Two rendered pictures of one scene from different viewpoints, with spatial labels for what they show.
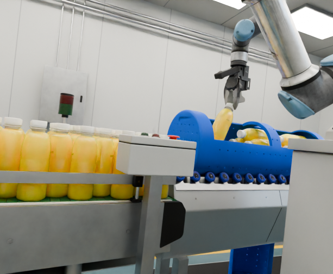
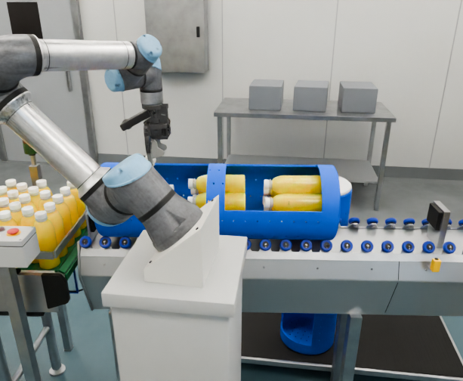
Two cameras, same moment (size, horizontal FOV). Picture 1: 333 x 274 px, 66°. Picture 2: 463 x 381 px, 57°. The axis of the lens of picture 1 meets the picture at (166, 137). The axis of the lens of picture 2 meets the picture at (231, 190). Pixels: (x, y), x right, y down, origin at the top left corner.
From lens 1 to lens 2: 1.41 m
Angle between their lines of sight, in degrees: 37
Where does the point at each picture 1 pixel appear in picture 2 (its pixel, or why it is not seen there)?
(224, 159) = (131, 227)
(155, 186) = (2, 271)
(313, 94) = (94, 210)
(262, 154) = not seen: hidden behind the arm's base
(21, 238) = not seen: outside the picture
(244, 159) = not seen: hidden behind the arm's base
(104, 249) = not seen: outside the picture
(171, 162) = (1, 258)
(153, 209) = (7, 287)
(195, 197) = (104, 262)
